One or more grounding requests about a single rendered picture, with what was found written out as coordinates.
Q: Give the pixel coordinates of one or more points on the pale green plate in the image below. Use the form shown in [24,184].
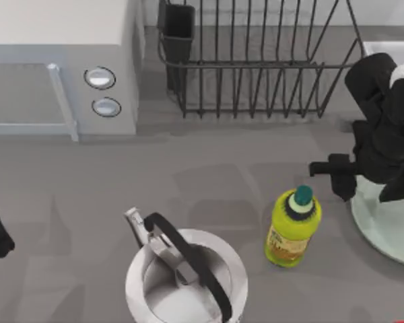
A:
[390,232]

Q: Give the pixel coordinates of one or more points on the yellow bottle with green cap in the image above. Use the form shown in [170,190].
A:
[289,235]

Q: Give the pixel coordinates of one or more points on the black cutlery holder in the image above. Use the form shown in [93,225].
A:
[176,30]

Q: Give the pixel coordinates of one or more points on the pale microwave oven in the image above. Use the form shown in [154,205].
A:
[128,84]

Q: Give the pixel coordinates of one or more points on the small round microwave knob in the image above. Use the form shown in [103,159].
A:
[106,107]

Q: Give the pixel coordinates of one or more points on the large round microwave knob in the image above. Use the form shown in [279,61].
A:
[99,78]

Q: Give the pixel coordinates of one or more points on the glass microwave door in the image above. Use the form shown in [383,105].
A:
[20,97]

